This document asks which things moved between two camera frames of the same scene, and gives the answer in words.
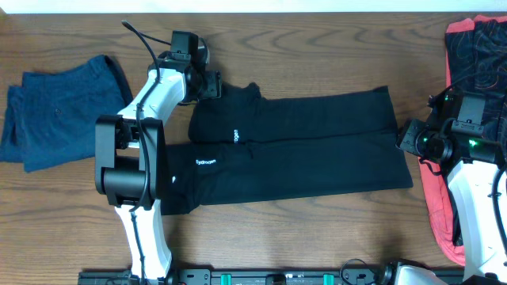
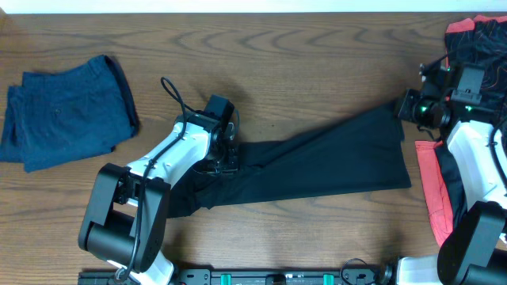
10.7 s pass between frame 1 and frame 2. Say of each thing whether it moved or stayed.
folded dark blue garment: stayed
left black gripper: moved
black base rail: stayed
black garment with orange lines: stayed
